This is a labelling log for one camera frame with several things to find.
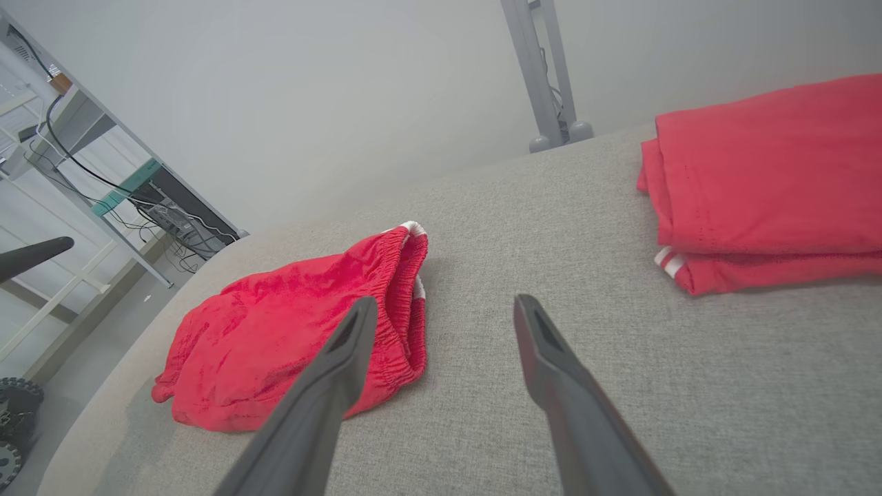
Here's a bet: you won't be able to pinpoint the black electronics box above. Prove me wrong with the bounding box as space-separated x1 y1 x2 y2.
148 165 238 259

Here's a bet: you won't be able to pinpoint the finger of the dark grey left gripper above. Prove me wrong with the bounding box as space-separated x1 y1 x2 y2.
0 236 75 283

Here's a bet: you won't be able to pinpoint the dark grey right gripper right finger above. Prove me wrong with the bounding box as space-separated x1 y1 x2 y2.
513 294 676 496

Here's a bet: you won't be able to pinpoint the black studded robot wheel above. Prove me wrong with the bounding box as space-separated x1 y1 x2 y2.
0 378 44 442
0 441 23 493

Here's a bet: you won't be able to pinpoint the grey metal partition post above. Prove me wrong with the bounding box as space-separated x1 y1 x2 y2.
500 0 580 149

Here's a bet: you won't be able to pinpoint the red jersey with white panels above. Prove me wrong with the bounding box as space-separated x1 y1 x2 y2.
636 74 882 297

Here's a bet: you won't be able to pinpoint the grey metal desk frame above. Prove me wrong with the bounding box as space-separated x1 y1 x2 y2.
0 14 249 290

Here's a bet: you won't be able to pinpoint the red shorts with white stripe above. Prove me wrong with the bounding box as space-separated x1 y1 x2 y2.
152 220 429 433

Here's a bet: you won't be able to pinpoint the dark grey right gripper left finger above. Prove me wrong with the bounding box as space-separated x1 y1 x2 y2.
214 296 378 496

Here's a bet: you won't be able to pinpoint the white shelf frame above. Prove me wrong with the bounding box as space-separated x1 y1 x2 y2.
0 41 173 366

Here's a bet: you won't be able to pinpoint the teal board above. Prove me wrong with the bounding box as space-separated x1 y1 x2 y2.
92 158 163 218

